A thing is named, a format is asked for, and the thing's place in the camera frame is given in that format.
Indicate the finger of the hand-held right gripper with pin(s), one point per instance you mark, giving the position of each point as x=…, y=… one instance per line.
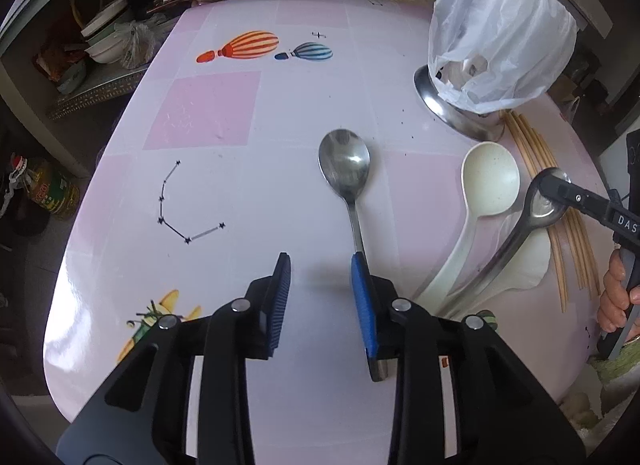
x=585, y=200

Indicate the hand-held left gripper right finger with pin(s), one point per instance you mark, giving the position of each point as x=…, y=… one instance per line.
x=362, y=305

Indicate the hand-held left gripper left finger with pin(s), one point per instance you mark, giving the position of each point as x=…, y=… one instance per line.
x=280, y=295

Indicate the bunch of wooden chopsticks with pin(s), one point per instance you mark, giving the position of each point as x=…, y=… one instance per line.
x=530, y=145

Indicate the white rice paddle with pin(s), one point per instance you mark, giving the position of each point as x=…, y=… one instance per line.
x=530, y=265

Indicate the metal spoon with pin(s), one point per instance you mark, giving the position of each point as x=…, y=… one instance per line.
x=345, y=160
x=505, y=250

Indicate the cream ladle spoon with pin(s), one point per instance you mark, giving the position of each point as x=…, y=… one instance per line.
x=490, y=180

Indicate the steel utensil holder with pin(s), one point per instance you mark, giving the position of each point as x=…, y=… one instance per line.
x=450, y=110

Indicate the person's right hand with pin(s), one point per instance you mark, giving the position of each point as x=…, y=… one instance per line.
x=611, y=300

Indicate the green fuzzy cloth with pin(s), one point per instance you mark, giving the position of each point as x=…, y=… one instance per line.
x=620, y=370

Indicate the white plastic liner bag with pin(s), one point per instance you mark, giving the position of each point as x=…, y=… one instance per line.
x=500, y=20

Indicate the yellow cooking oil bottle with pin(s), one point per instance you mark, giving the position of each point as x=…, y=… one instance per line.
x=50, y=190

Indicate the patterned-edge shelf board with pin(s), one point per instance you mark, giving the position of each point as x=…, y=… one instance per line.
x=90, y=95

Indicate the dark filled plastic bag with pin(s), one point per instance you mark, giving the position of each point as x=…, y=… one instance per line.
x=137, y=42

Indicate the small teal bowl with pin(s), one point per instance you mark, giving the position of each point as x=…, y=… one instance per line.
x=70, y=77

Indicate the stack of white bowls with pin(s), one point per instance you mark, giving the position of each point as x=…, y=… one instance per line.
x=102, y=40

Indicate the red snack packet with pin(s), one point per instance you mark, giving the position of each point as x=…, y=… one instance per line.
x=50, y=57

